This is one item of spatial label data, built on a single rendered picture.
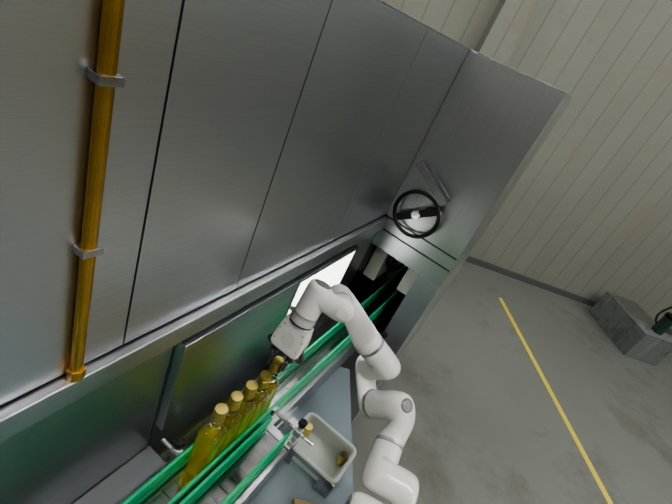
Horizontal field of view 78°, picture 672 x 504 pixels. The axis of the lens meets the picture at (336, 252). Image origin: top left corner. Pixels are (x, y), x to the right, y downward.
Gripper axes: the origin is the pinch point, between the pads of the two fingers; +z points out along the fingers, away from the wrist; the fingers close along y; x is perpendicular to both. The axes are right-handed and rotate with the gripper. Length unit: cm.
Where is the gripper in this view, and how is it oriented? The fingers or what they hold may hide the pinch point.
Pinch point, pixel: (277, 362)
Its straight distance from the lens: 130.6
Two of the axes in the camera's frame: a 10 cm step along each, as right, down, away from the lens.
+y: 7.9, 5.4, -2.9
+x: 3.8, -0.6, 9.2
